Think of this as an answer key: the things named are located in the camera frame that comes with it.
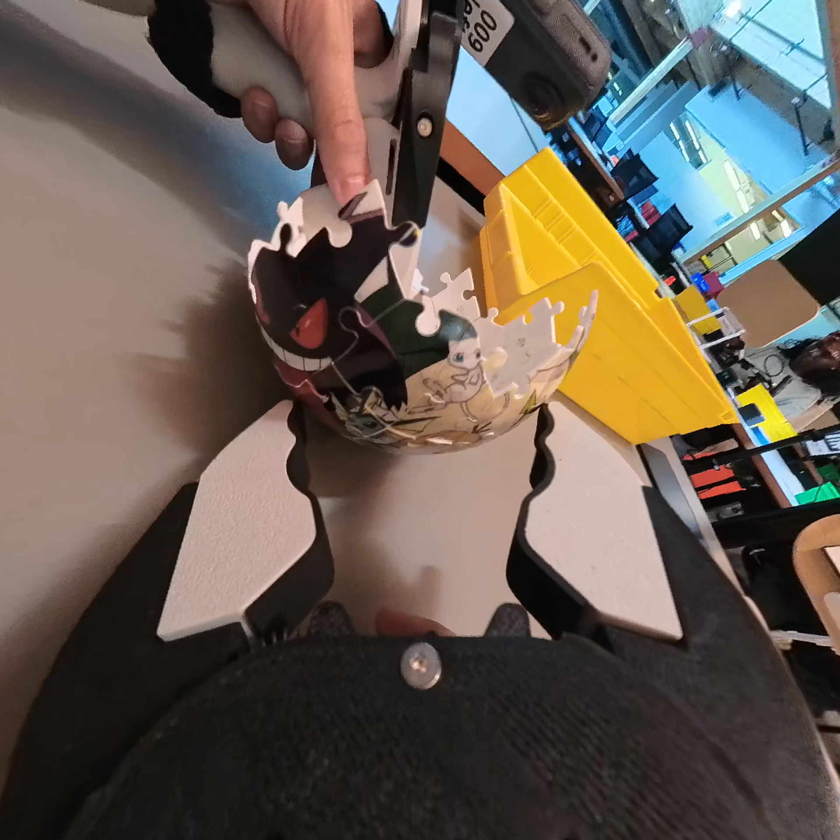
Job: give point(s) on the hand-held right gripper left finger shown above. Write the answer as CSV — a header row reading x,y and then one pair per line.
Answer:
x,y
243,525

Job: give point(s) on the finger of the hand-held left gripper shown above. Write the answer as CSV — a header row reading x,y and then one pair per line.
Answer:
x,y
382,157

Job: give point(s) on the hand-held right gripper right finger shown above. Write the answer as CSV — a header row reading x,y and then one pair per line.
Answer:
x,y
597,531

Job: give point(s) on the partly built puzzle ball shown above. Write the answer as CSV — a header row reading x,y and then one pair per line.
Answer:
x,y
308,315

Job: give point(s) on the person's right hand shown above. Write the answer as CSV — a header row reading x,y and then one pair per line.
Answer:
x,y
410,623

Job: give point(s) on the wood-edged grey table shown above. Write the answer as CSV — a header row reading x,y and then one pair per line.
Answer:
x,y
463,154

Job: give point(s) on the yellow plastic bin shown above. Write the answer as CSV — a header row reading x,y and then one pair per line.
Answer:
x,y
610,348

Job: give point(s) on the brown cardboard box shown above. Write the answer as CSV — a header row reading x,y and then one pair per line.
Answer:
x,y
768,302

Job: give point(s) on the large glass window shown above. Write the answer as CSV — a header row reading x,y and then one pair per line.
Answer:
x,y
754,39

